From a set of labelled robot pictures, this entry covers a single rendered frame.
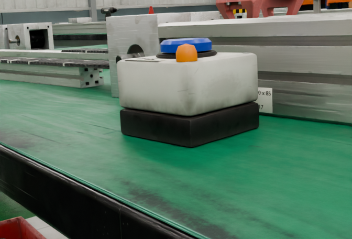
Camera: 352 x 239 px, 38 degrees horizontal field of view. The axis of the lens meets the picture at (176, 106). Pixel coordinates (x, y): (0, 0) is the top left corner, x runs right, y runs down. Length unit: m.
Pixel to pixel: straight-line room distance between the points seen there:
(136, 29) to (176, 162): 0.27
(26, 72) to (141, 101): 0.50
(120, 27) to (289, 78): 0.22
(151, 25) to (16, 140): 0.20
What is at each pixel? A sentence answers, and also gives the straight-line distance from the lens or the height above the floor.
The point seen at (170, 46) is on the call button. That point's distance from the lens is 0.39.
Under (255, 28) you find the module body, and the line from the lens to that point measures 0.46.
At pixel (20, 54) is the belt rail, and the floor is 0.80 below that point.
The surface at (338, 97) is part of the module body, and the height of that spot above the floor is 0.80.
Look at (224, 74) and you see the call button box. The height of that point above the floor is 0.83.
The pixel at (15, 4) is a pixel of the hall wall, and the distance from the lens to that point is 12.15.
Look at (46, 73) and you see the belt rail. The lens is 0.81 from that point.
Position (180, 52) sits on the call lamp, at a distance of 0.35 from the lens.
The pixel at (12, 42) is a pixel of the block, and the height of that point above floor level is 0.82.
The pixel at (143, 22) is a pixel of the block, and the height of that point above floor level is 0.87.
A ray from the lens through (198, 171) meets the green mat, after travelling 0.31.
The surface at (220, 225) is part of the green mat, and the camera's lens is 0.23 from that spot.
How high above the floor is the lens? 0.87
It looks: 10 degrees down
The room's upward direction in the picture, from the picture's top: 3 degrees counter-clockwise
